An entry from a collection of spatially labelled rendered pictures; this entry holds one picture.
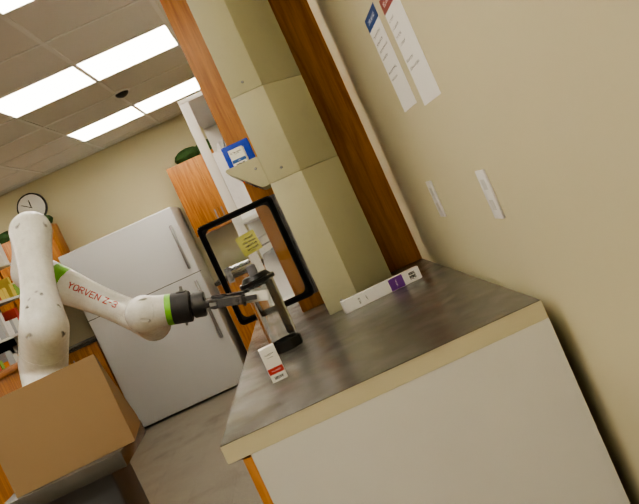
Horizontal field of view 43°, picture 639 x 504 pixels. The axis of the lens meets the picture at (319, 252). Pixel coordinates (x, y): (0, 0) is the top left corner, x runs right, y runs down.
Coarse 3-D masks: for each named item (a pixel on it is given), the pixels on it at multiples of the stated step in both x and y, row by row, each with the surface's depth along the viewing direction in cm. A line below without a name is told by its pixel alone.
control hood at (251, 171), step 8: (248, 160) 259; (256, 160) 259; (232, 168) 259; (240, 168) 259; (248, 168) 259; (256, 168) 259; (232, 176) 268; (240, 176) 259; (248, 176) 259; (256, 176) 259; (264, 176) 259; (256, 184) 260; (264, 184) 259
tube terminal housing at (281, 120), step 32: (256, 96) 258; (288, 96) 265; (256, 128) 258; (288, 128) 261; (320, 128) 271; (288, 160) 259; (320, 160) 267; (288, 192) 260; (320, 192) 263; (352, 192) 274; (320, 224) 261; (352, 224) 270; (320, 256) 261; (352, 256) 266; (320, 288) 262; (352, 288) 262
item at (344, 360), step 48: (432, 288) 226; (480, 288) 196; (336, 336) 220; (384, 336) 191; (432, 336) 169; (480, 336) 159; (240, 384) 214; (288, 384) 187; (336, 384) 166; (384, 384) 159; (240, 432) 162; (288, 432) 159
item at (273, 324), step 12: (264, 276) 230; (252, 288) 231; (264, 288) 231; (276, 288) 234; (264, 300) 231; (276, 300) 232; (264, 312) 231; (276, 312) 231; (288, 312) 235; (264, 324) 232; (276, 324) 231; (288, 324) 233; (276, 336) 232; (288, 336) 232
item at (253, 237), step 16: (256, 208) 291; (224, 224) 293; (240, 224) 292; (256, 224) 292; (272, 224) 291; (208, 240) 294; (224, 240) 293; (240, 240) 293; (256, 240) 292; (272, 240) 292; (224, 256) 294; (240, 256) 294; (256, 256) 293; (272, 256) 293; (288, 256) 292; (224, 272) 295; (240, 272) 294; (288, 272) 293; (288, 288) 293; (304, 288) 293
